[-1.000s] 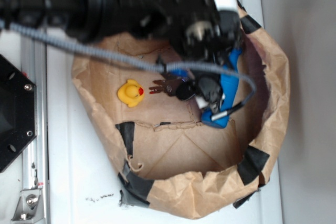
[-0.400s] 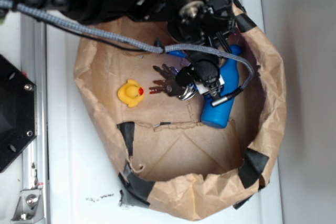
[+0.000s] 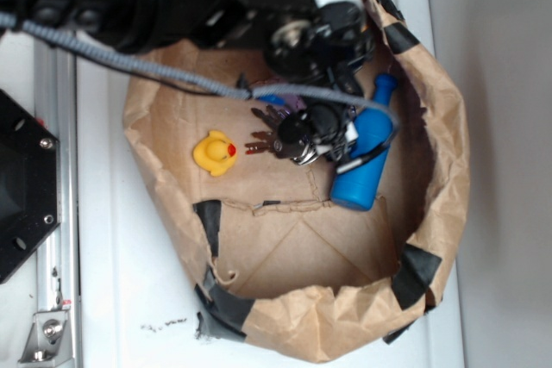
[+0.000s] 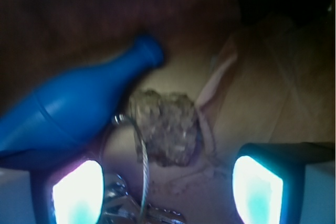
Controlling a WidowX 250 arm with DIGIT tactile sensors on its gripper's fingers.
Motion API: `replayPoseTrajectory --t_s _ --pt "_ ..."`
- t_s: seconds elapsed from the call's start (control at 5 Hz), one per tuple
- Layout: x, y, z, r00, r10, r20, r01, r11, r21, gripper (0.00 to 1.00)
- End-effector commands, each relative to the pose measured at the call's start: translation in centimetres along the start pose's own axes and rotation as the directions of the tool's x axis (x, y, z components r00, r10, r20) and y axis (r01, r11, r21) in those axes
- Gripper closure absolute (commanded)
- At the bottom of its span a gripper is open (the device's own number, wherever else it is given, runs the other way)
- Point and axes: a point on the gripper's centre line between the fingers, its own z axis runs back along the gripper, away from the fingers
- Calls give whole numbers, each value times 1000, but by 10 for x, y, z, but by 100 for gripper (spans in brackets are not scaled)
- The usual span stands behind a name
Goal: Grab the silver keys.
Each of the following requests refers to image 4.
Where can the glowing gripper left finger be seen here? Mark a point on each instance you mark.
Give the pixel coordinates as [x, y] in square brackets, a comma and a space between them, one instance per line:
[68, 193]

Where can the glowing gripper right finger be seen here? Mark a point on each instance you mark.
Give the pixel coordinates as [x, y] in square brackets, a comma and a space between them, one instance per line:
[285, 183]

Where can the silver key bunch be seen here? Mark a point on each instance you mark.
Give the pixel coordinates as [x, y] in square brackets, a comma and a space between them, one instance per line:
[119, 206]

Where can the blue plastic bottle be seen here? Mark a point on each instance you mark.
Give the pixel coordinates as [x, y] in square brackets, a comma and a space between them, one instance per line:
[69, 110]

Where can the brown rough rock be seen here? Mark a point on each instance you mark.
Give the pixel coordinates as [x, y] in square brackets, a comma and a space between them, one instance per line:
[168, 123]

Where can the brown paper bag tray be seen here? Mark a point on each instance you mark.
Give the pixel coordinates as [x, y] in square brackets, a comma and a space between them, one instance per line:
[270, 82]

